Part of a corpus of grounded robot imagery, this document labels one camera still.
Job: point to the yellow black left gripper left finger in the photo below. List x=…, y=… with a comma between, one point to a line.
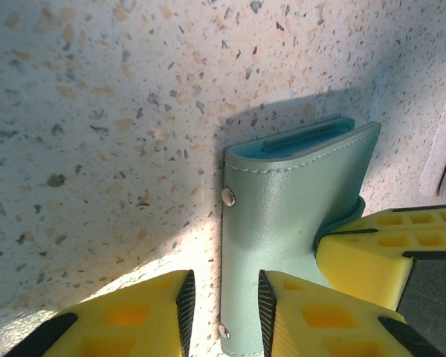
x=134, y=323

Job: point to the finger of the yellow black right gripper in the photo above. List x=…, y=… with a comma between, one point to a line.
x=360, y=267
x=423, y=221

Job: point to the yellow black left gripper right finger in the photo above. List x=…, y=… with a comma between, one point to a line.
x=319, y=327

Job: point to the green leather card holder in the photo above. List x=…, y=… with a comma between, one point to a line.
x=282, y=193

